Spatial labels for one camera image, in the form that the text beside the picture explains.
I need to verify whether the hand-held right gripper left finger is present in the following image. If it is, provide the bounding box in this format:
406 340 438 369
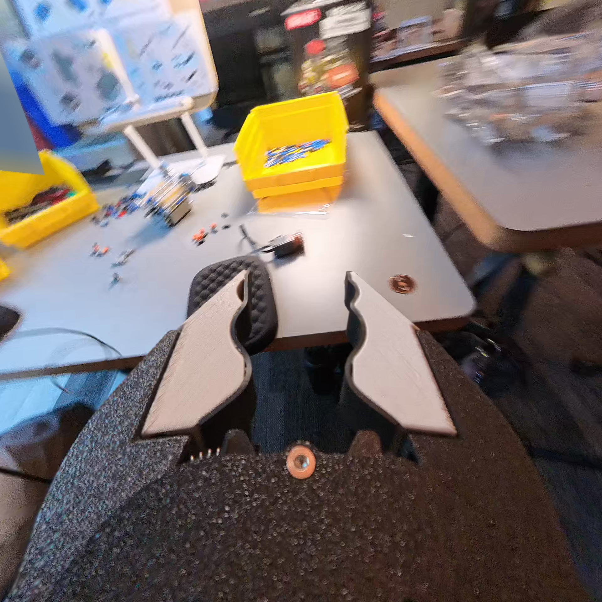
140 269 252 438

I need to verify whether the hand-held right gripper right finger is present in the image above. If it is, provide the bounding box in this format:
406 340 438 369
340 270 458 436

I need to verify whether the grey desk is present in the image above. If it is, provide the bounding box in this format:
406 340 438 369
0 131 477 379

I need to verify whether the person's blue jeans leg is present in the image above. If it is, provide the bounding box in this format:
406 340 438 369
249 348 351 454

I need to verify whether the clear chair floor mat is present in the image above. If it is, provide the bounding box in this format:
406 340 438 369
0 367 132 436

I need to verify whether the dark grey motor block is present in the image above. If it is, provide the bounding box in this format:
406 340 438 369
270 233 305 258

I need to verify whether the brick engine model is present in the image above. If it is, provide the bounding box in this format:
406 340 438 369
146 162 193 226

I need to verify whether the scatter of small mixed parts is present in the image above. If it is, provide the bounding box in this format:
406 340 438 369
92 190 156 226

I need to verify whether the wooden background table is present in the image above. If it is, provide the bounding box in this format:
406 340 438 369
374 56 602 252

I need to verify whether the pile of dark brick parts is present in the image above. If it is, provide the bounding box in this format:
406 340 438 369
4 186 73 224

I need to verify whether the pile of blue brick pins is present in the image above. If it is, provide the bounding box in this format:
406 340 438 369
264 140 330 167

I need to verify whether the pile of clear plastic bags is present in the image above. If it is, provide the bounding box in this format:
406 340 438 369
435 33 602 146

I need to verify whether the printed instruction booklet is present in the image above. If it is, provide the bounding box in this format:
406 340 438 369
0 0 212 128

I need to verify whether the black printed kit box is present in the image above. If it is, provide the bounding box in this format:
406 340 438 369
282 0 372 130

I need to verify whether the thin grey cable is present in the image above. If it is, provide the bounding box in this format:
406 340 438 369
14 327 124 358

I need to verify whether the black motor cable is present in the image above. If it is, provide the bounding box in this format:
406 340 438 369
239 225 274 253

